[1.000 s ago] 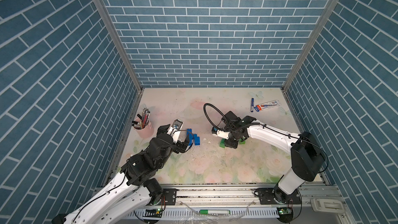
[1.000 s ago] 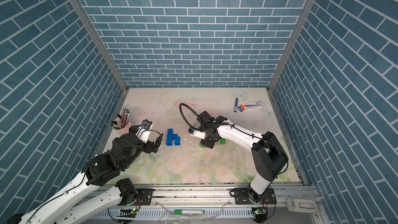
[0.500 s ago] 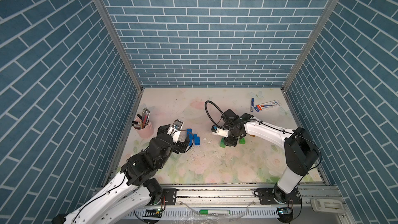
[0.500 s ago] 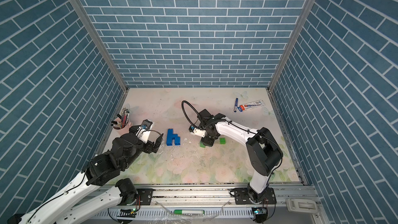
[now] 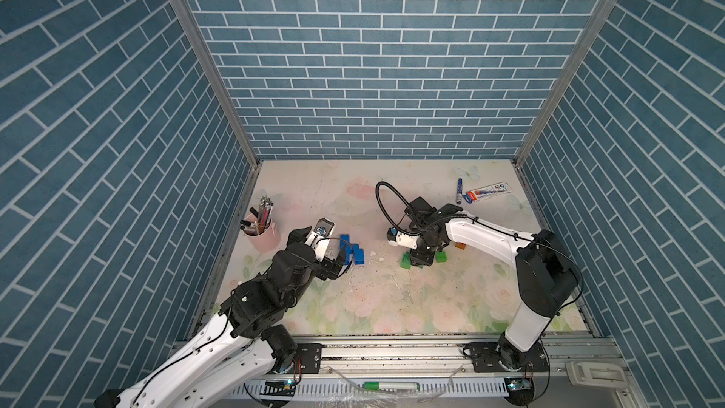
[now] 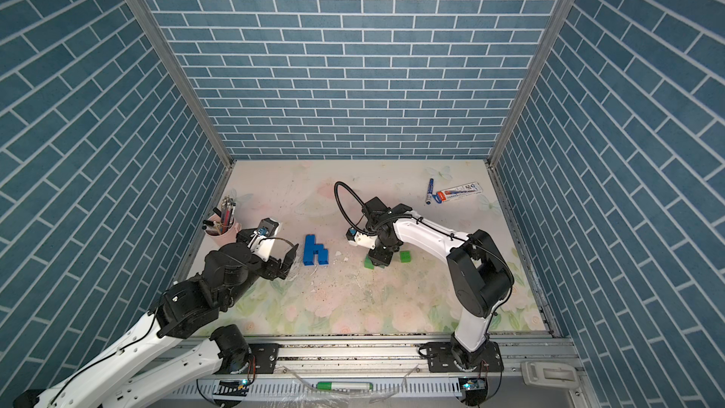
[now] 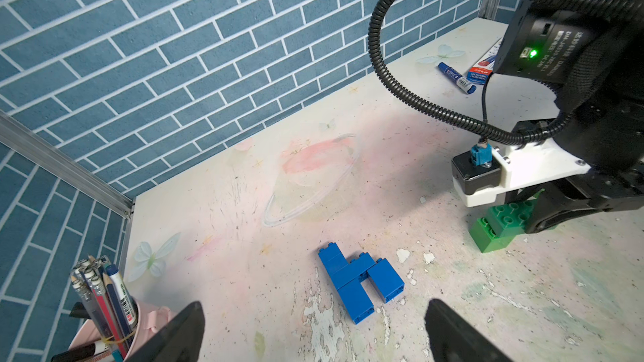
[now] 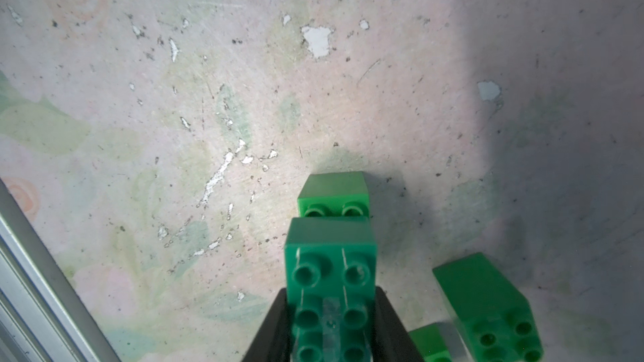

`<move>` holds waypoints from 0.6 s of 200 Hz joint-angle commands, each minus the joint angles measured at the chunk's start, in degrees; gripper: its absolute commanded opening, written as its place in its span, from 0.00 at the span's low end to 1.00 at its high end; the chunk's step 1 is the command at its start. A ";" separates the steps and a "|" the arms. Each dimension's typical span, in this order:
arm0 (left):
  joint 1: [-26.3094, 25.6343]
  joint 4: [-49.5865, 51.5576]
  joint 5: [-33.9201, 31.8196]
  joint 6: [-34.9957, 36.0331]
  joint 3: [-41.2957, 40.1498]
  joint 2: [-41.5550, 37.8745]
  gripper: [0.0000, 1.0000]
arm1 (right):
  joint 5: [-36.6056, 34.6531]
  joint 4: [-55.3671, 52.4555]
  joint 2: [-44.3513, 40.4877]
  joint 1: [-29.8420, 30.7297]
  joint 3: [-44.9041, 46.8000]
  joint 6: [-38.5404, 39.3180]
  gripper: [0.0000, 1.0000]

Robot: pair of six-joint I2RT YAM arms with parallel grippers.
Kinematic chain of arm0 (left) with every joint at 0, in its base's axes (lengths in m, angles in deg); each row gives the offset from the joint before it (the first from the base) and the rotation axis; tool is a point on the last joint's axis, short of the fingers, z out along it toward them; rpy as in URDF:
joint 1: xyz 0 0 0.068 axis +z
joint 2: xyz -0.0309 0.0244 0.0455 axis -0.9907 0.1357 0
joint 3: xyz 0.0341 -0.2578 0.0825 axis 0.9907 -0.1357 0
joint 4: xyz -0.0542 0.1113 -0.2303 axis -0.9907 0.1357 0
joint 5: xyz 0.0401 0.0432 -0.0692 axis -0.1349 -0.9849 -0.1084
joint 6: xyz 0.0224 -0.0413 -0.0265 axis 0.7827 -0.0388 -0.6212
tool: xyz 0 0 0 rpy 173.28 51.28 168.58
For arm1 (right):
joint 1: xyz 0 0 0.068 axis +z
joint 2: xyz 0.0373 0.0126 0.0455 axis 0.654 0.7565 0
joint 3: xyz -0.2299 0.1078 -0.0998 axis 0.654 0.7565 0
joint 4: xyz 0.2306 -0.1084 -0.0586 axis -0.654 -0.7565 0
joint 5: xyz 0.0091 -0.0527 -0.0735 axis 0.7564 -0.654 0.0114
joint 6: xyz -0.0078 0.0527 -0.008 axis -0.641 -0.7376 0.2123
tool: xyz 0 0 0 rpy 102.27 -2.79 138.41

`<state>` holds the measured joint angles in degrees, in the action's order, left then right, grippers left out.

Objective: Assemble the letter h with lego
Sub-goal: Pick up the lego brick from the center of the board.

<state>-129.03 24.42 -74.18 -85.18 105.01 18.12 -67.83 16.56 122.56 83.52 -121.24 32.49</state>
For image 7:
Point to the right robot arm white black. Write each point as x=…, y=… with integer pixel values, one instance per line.
x=595, y=65

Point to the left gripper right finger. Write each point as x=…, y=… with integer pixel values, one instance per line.
x=451, y=338

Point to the bundle of pens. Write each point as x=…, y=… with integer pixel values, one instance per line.
x=107, y=307

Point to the white toothpaste tube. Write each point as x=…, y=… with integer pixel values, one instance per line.
x=480, y=72

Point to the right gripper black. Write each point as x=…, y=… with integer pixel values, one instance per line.
x=581, y=195

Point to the green lego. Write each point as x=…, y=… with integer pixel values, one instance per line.
x=485, y=239

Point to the small blue lego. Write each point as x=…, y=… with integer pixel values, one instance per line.
x=332, y=258

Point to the long green lego brick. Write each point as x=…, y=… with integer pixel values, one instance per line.
x=510, y=219

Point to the long blue lego brick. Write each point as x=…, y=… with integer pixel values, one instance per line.
x=342, y=272

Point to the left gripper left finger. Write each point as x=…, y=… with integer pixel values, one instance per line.
x=179, y=340

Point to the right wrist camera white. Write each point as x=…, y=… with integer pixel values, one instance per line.
x=511, y=169

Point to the blue marker pen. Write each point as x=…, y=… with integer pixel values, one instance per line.
x=461, y=81

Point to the pink pen bucket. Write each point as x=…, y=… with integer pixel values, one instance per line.
x=151, y=320

